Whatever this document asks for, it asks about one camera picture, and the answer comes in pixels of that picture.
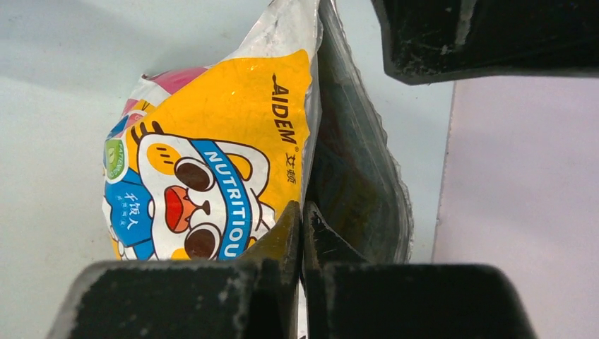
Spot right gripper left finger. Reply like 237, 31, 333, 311
48, 201, 301, 338

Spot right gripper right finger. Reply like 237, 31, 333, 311
303, 202, 535, 338

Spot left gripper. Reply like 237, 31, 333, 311
373, 0, 598, 85

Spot pet food bag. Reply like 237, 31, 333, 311
102, 1, 413, 263

